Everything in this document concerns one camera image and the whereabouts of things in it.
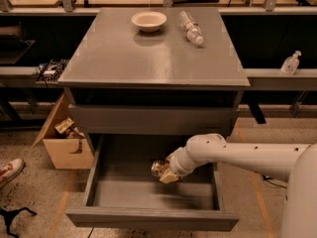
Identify clear plastic water bottle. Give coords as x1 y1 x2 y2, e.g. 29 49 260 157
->
179 11 204 47

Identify crumpled items in box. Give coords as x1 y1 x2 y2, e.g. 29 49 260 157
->
54 117 84 139

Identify hand sanitizer bottle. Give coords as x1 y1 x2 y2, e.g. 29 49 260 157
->
280 51 301 75

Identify black floor cable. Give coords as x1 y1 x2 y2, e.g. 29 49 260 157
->
262 176 288 189

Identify black patterned device on shelf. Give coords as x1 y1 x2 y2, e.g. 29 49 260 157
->
37 59 68 82

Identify open grey middle drawer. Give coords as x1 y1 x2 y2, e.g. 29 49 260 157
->
66 135 239 231

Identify grey drawer cabinet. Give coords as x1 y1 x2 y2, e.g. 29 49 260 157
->
58 7 250 149

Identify white and red sneaker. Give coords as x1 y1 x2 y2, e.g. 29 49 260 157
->
0 159 25 188

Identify white paper bowl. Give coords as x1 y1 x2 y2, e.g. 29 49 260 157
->
132 11 166 33

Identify black chair base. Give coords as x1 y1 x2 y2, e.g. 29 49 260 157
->
0 207 37 238

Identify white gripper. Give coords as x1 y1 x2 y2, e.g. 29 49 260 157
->
159 148 195 184

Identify closed grey top drawer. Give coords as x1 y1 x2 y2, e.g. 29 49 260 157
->
68 104 238 136

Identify cardboard box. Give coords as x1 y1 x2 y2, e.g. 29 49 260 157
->
32 93 94 170

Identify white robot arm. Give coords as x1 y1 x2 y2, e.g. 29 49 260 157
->
152 134 317 238

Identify long grey workbench shelf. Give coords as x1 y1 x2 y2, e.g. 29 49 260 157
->
0 66 317 91

